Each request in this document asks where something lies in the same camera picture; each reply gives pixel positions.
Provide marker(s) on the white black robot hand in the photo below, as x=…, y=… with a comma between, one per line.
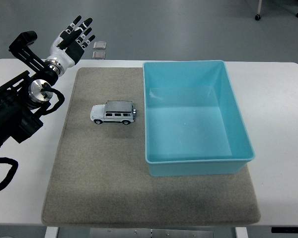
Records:
x=64, y=53

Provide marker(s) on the white toy car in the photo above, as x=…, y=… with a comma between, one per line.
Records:
x=114, y=114

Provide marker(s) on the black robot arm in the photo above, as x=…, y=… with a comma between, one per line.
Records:
x=7, y=111

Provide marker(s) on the blue plastic box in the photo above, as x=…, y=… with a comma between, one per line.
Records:
x=188, y=134

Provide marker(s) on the silver floor plate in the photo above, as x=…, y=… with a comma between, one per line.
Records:
x=100, y=44
x=99, y=54

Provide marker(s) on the grey felt mat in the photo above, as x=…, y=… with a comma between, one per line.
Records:
x=101, y=173

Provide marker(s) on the white table leg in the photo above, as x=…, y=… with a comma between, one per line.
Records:
x=51, y=233
x=241, y=233

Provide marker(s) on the grey metal plate with screws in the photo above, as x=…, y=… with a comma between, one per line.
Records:
x=151, y=233

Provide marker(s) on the white cart leg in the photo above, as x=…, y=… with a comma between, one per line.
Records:
x=259, y=6

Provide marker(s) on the black table control panel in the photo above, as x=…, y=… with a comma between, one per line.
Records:
x=289, y=230

